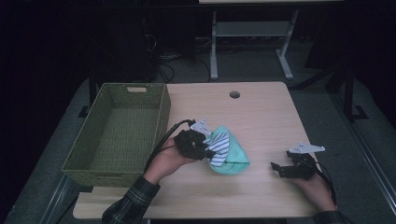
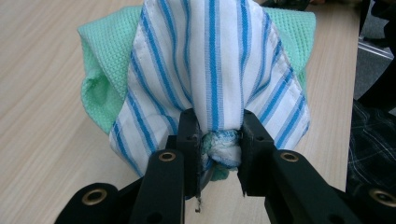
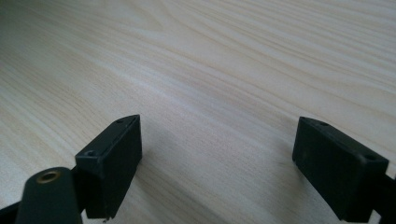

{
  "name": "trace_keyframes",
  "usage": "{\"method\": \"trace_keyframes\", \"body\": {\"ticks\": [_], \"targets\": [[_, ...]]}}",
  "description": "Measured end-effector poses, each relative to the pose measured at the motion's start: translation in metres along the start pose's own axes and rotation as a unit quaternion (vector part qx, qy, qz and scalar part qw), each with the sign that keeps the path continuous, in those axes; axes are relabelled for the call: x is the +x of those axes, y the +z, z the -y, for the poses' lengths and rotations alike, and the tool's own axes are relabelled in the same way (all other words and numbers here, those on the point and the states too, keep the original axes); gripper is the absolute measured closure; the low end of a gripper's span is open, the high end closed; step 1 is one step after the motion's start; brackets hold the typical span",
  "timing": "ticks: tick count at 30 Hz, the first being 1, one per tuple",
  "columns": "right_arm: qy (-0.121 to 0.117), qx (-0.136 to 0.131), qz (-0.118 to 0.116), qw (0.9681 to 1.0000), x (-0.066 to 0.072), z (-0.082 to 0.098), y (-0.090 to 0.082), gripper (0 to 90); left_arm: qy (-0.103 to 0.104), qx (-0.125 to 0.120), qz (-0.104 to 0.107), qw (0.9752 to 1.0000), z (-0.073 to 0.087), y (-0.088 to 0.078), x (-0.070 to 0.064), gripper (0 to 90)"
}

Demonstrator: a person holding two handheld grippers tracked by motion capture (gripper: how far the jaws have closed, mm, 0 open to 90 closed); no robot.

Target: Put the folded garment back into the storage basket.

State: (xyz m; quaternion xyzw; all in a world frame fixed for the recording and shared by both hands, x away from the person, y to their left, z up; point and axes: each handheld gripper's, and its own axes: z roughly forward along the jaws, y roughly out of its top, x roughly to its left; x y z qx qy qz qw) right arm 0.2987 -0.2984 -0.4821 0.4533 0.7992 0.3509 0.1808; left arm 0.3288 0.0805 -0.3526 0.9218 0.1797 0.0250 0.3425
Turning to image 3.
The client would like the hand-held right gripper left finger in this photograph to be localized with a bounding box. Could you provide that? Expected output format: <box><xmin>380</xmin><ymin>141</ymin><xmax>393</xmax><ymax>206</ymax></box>
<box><xmin>75</xmin><ymin>114</ymin><xmax>143</xmax><ymax>220</ymax></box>

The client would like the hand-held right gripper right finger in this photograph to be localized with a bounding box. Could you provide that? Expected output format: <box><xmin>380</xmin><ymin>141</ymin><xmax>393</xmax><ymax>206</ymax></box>
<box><xmin>292</xmin><ymin>116</ymin><xmax>390</xmax><ymax>223</ymax></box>

